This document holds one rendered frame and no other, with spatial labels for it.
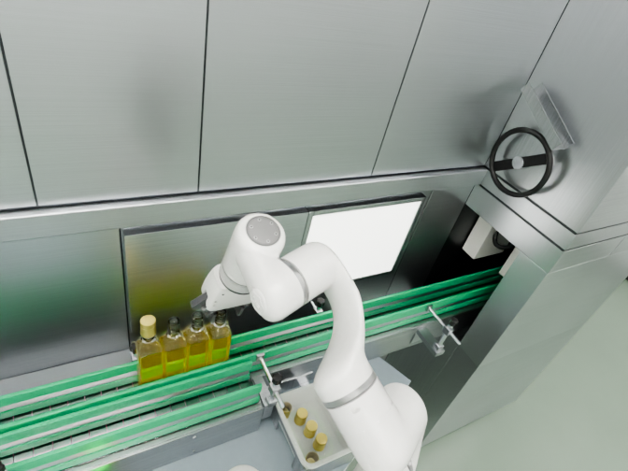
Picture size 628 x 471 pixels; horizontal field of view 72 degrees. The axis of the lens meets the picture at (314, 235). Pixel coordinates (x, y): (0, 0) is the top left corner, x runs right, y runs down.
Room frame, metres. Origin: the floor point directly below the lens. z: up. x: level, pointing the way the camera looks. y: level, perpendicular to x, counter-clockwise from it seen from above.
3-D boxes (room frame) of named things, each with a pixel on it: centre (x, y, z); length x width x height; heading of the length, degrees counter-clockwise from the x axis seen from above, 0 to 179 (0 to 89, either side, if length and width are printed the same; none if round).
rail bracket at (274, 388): (0.68, 0.01, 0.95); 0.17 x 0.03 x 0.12; 36
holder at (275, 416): (0.69, -0.12, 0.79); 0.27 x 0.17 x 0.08; 36
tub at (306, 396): (0.67, -0.14, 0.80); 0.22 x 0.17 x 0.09; 36
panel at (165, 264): (0.98, 0.05, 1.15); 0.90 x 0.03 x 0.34; 126
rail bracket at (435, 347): (1.06, -0.50, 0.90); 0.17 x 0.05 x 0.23; 36
